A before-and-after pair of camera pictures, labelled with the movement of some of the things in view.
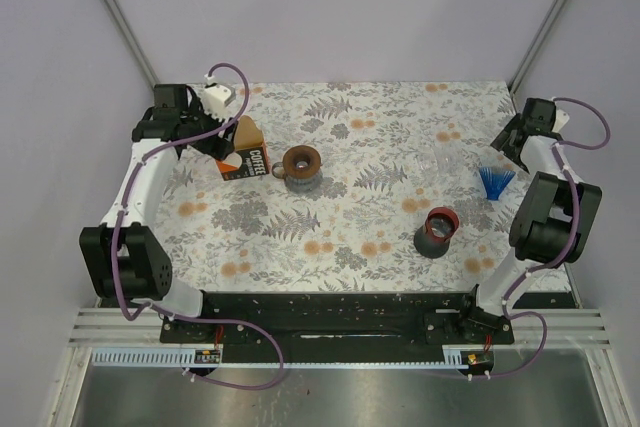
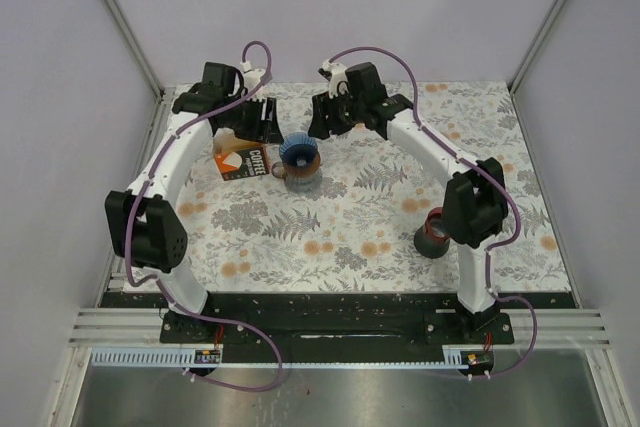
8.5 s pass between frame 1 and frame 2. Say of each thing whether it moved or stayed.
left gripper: moved
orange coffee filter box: stayed
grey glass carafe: stayed
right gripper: moved
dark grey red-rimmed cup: stayed
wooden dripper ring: stayed
